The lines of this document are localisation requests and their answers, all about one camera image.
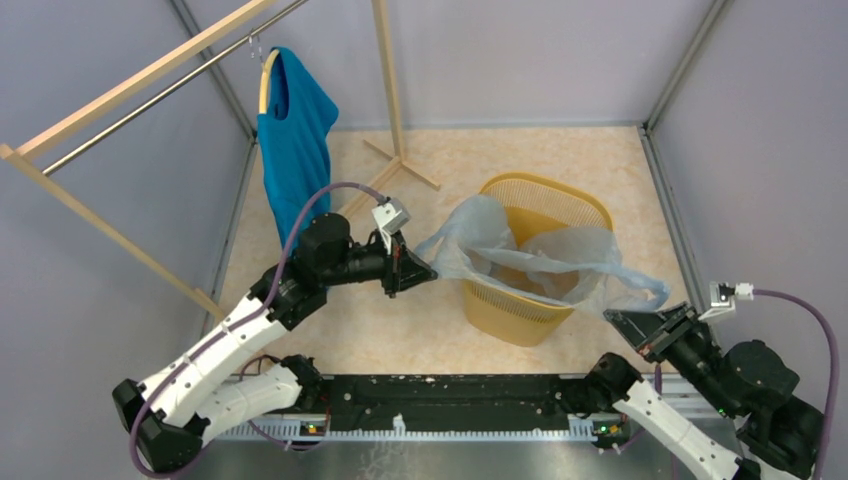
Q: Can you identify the wooden clothes rack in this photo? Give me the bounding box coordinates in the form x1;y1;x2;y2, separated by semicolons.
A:
0;0;442;323

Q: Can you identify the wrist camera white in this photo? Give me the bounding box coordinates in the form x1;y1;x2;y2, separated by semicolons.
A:
699;281;754;325
371;197;411;255

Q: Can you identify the light blue plastic trash bag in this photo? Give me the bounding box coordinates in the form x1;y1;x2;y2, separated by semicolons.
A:
414;195;671;317

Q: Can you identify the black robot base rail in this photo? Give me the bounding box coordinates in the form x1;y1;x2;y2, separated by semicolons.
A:
258;372;654;433

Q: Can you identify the wooden clothes hanger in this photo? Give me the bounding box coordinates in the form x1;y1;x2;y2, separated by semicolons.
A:
257;49;279;114

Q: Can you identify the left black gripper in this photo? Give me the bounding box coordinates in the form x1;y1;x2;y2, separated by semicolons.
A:
322;226;438;298

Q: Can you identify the white toothed cable duct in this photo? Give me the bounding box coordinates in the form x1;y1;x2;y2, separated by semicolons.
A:
255;415;598;443

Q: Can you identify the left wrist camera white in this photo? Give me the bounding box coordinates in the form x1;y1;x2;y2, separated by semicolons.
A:
371;197;411;255

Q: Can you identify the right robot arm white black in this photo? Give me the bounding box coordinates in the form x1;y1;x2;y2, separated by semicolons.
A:
559;303;824;479

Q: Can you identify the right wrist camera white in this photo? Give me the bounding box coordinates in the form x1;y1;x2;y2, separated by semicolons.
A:
699;281;754;325

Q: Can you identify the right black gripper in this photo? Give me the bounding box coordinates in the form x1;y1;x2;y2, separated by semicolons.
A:
603;299;740;417

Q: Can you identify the blue t-shirt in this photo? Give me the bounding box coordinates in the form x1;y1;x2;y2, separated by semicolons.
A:
257;47;339;244

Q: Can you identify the yellow plastic trash bin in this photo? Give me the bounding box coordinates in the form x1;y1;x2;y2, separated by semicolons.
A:
462;172;614;347

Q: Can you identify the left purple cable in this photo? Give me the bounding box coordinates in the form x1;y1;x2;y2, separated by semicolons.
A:
128;181;389;480

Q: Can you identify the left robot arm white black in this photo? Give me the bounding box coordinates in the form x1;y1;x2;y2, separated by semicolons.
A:
112;213;438;478

